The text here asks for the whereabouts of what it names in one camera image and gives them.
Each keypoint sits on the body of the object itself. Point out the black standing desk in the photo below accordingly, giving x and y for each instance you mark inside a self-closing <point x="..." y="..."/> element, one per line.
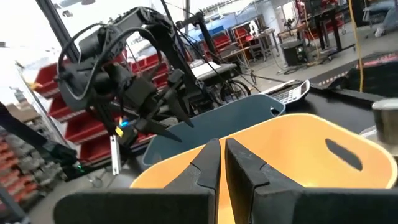
<point x="329" y="28"/>

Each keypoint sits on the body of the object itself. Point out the black floor mat striped edge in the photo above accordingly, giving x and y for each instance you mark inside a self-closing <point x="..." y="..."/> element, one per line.
<point x="329" y="77"/>

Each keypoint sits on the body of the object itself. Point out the black crate with red lid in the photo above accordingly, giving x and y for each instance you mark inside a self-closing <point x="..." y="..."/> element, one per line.
<point x="376" y="74"/>

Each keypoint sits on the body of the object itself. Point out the grey desk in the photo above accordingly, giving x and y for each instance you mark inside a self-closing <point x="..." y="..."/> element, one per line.
<point x="214" y="68"/>

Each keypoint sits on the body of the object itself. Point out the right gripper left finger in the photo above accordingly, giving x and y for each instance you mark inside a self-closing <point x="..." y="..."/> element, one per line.
<point x="140" y="205"/>

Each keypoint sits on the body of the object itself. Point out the grey work table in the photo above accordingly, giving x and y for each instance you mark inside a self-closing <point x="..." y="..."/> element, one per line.
<point x="264" y="40"/>

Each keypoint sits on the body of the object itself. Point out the black computer tower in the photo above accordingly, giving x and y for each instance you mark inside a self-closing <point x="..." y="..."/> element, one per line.
<point x="293" y="53"/>

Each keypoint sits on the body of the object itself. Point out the yellow plastic bin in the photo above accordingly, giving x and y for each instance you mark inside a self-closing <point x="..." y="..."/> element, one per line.
<point x="280" y="146"/>

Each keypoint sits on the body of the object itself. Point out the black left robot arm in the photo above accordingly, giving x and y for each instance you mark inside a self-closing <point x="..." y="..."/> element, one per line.
<point x="164" y="34"/>

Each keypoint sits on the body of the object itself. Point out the person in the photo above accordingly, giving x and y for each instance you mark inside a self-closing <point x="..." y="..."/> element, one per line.
<point x="388" y="21"/>

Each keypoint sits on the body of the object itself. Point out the silver frame bracket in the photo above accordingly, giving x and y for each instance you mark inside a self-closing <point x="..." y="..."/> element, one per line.
<point x="115" y="155"/>

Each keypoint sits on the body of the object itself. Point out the small red storage bin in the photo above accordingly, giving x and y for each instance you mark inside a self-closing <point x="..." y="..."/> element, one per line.
<point x="146" y="63"/>
<point x="160" y="79"/>

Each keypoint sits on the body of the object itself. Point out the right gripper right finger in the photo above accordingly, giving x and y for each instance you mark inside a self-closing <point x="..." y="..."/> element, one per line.
<point x="295" y="205"/>

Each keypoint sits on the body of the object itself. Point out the stainless steel cup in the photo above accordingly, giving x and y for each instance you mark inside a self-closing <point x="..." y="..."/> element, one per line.
<point x="387" y="121"/>

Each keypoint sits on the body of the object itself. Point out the white desk calculator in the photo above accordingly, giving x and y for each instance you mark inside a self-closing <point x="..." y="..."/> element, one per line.
<point x="292" y="93"/>

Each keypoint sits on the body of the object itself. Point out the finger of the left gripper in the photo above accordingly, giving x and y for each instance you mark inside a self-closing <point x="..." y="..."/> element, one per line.
<point x="152" y="127"/>
<point x="178" y="96"/>

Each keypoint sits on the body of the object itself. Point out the white figure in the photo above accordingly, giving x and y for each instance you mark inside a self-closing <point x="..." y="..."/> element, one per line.
<point x="253" y="28"/>

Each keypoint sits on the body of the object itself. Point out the blue plastic bin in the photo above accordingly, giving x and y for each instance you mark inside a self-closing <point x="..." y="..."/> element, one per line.
<point x="224" y="124"/>

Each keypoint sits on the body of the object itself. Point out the red plastic storage bin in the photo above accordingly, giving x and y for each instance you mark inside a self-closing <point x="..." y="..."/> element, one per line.
<point x="242" y="34"/>
<point x="46" y="81"/>
<point x="93" y="151"/>
<point x="62" y="109"/>
<point x="221" y="42"/>
<point x="84" y="129"/>

